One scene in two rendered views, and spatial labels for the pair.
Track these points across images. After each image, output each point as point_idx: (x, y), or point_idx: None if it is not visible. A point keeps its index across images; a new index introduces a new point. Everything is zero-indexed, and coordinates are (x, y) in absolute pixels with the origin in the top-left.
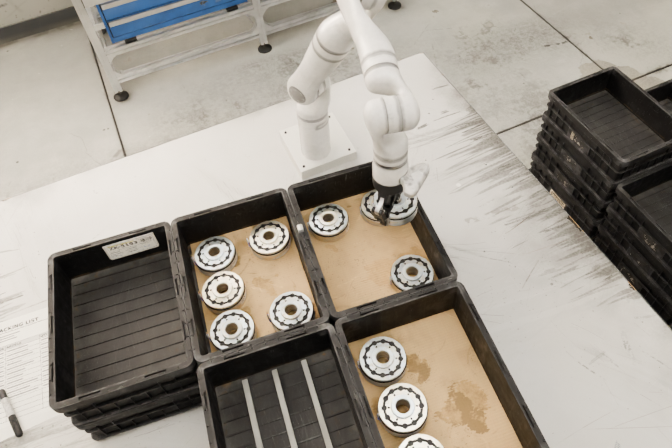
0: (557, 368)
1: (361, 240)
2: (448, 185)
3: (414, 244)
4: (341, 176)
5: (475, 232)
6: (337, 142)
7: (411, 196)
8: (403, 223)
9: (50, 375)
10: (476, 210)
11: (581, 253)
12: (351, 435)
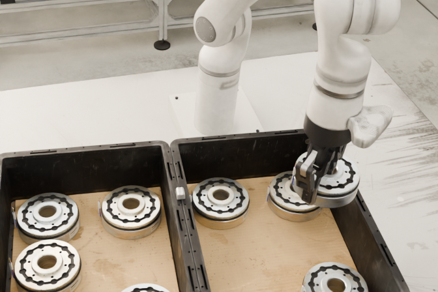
0: None
1: (263, 234)
2: (386, 197)
3: (340, 253)
4: (248, 141)
5: (422, 262)
6: (242, 120)
7: (364, 145)
8: (335, 204)
9: None
10: (424, 234)
11: None
12: None
